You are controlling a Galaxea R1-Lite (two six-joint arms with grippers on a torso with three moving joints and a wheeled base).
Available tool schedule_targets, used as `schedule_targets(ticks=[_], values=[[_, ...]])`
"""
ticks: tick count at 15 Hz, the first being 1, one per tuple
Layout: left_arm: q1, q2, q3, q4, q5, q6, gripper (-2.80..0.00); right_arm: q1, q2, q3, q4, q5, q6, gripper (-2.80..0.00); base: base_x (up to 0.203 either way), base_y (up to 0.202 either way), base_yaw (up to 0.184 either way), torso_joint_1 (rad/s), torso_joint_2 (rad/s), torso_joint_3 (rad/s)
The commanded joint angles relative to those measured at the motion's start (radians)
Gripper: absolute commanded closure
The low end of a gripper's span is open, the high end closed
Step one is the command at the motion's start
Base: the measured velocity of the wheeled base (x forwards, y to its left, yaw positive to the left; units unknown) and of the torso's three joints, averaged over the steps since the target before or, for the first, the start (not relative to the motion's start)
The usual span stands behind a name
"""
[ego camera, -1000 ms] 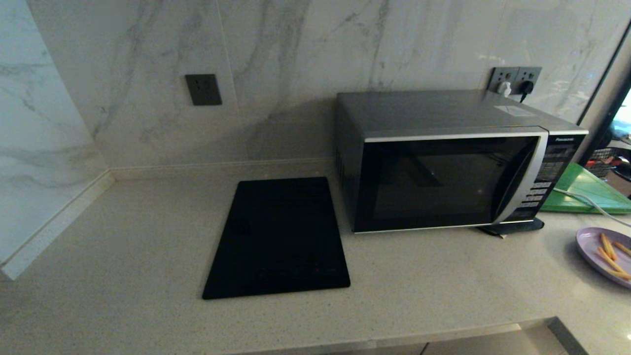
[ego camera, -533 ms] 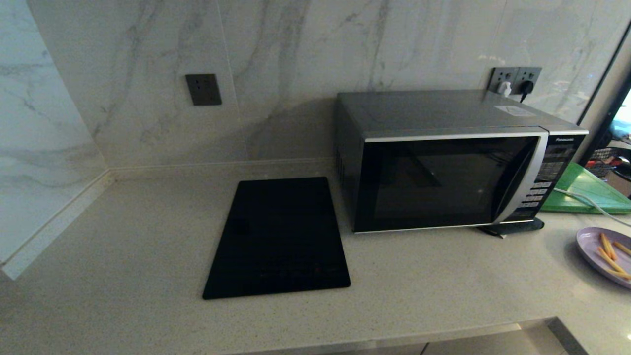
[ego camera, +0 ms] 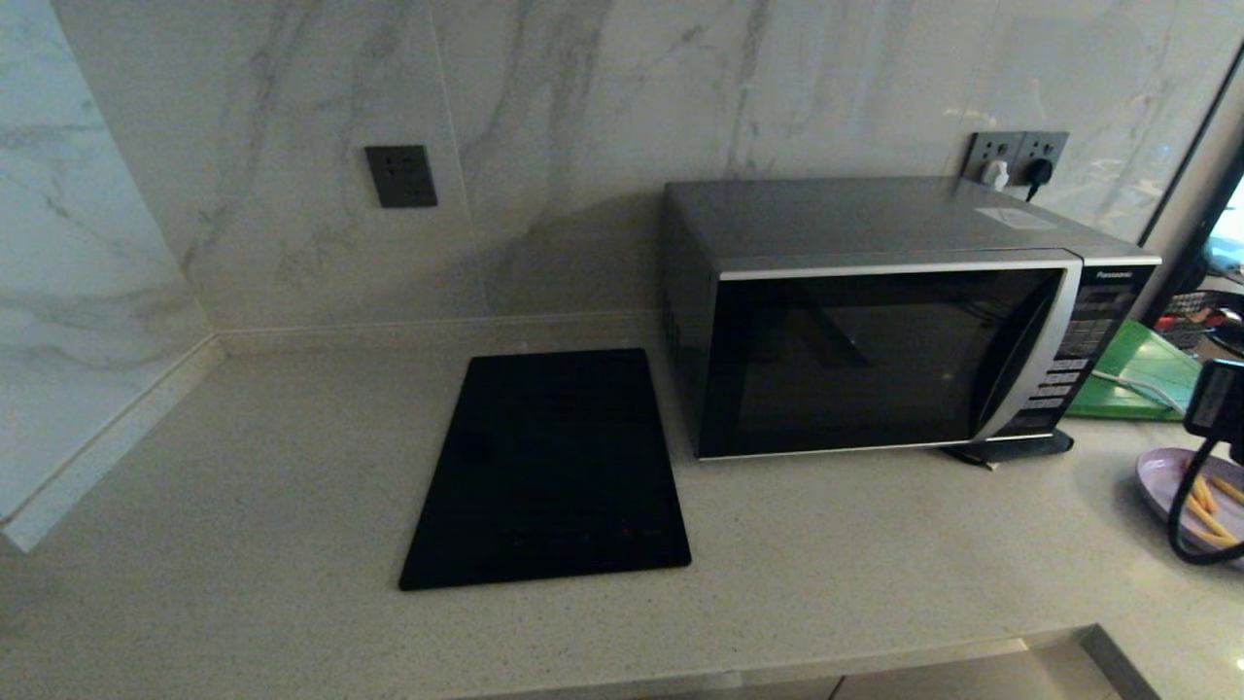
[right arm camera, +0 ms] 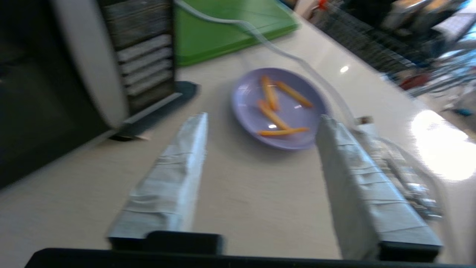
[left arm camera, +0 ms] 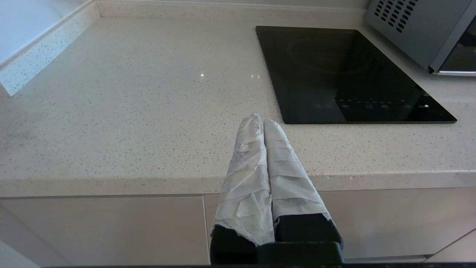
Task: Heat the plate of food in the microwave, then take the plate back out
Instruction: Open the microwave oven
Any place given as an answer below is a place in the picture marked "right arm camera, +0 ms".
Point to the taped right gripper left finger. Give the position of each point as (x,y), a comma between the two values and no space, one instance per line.
(174,178)

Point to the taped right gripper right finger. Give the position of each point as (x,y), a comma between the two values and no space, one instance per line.
(357,193)

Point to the purple plate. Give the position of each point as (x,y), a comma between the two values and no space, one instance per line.
(293,119)

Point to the silver black microwave oven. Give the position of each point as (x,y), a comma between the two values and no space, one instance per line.
(145,56)

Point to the small dark sticker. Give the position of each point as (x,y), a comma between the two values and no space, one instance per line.
(364,120)

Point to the green cutting board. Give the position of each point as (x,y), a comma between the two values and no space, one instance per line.
(215,33)

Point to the metal shopping cart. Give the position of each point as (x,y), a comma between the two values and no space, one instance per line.
(364,41)

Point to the white metal cart frame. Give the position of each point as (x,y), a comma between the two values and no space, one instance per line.
(438,74)

